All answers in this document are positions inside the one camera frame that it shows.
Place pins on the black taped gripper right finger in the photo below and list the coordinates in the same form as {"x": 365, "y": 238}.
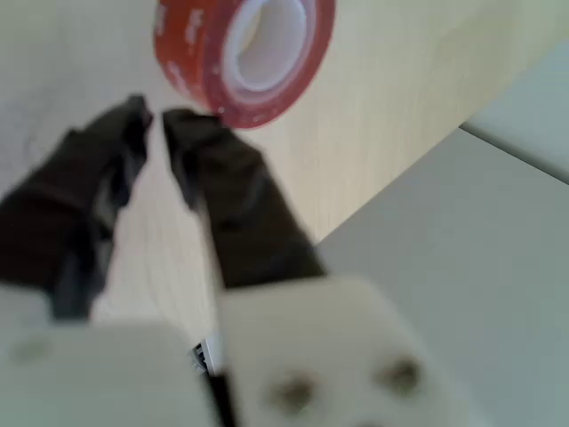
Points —
{"x": 240, "y": 200}

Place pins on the red tape roll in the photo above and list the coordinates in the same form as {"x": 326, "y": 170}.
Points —
{"x": 186, "y": 66}

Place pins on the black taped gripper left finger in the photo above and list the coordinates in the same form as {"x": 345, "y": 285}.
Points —
{"x": 66, "y": 200}

